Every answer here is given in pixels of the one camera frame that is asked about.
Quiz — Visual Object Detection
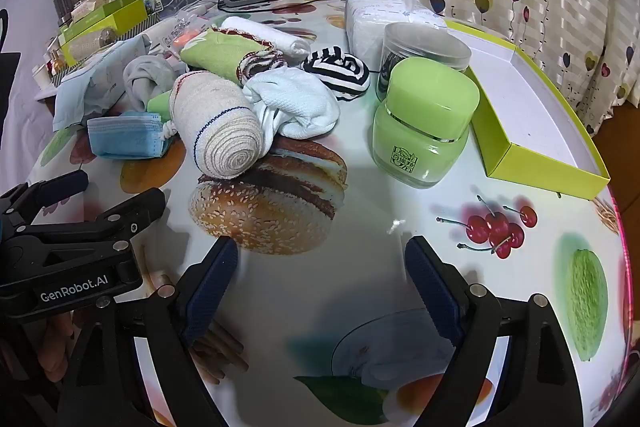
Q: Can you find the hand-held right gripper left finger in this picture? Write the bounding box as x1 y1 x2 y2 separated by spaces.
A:
57 236 240 427

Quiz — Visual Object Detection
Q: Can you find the stack of blue face masks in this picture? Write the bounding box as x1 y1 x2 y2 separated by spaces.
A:
87 111 176 158

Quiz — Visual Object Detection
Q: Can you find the food print tablecloth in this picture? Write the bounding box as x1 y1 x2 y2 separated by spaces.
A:
25 0 631 427

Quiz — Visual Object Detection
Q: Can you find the white towel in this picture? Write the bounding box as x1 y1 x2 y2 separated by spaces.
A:
220 16 312 62

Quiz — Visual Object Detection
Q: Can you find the green cardboard box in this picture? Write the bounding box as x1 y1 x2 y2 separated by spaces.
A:
57 0 151 52

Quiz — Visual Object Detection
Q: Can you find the small light green sponge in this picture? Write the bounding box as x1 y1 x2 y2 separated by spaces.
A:
146 91 173 118

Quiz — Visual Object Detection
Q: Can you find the green cloth with striped trim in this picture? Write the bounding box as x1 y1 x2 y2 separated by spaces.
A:
179 26 291 88

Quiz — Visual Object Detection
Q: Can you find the blue white tissue pack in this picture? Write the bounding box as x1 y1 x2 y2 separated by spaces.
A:
345 0 448 62

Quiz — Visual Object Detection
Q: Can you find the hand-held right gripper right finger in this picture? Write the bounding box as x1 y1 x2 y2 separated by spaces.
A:
404 235 585 427

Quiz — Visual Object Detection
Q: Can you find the beige towel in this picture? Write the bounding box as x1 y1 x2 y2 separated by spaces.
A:
169 71 266 180

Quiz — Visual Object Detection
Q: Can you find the light blue wet wipes pack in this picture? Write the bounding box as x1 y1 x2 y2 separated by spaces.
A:
52 34 153 132

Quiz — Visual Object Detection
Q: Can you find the plastic bag of orange pieces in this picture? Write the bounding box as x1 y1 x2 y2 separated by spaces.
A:
150 9 221 58

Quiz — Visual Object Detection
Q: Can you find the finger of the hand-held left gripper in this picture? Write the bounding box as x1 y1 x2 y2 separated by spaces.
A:
20 188 167 248
0 170 90 228

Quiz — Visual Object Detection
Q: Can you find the person's left hand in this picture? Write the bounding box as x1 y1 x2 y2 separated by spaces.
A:
35 314 76 378

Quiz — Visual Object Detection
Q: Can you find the black heater cable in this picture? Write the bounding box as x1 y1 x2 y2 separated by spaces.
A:
218 0 351 15

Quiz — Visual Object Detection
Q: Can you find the grey sock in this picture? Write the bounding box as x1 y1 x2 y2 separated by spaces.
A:
122 56 188 112

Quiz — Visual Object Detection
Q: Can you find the black white striped sock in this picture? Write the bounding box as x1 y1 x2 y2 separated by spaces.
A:
301 48 372 102

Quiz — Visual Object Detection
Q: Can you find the yellow-green box lid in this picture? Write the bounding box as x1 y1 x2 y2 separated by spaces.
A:
445 19 612 199

